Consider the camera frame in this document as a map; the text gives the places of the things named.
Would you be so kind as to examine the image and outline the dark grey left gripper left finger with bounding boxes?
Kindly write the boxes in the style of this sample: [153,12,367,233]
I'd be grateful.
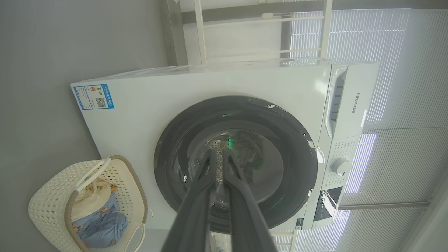
[161,150,218,252]

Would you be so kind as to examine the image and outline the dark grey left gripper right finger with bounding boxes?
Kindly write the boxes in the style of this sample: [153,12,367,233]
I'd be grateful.
[223,149,278,252]

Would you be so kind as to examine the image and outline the dark round glass washer door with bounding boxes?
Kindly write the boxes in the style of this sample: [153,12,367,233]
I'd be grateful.
[154,95,319,234]

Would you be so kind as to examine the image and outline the blue bear print garment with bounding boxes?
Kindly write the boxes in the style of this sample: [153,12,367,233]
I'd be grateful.
[72,193,128,249]

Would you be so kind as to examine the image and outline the cream and blue bear garment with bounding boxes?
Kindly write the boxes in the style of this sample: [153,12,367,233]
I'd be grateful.
[72,178,118,222]

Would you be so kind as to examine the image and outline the washing machine display panel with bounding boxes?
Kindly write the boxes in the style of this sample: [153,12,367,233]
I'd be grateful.
[313,187,343,222]

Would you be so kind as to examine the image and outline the white front-load washing machine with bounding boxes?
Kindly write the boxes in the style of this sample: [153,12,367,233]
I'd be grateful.
[71,59,380,233]

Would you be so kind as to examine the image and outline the white control knob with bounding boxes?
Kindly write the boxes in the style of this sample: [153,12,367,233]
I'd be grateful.
[331,157,352,176]

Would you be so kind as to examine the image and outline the cream perforated laundry basket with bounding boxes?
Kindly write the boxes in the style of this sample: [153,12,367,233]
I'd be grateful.
[28,155,148,252]

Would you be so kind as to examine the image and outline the blue energy label sticker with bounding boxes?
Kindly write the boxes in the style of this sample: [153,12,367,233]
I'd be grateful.
[73,84,115,110]

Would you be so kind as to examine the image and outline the white detergent drawer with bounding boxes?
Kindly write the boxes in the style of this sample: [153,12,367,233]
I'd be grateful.
[325,66,369,139]

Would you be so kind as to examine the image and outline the white metal shelf rack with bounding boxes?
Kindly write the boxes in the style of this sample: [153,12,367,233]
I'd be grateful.
[194,0,334,65]

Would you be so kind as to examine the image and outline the white window blinds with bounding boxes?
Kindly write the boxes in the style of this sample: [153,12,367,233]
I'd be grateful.
[290,9,448,252]

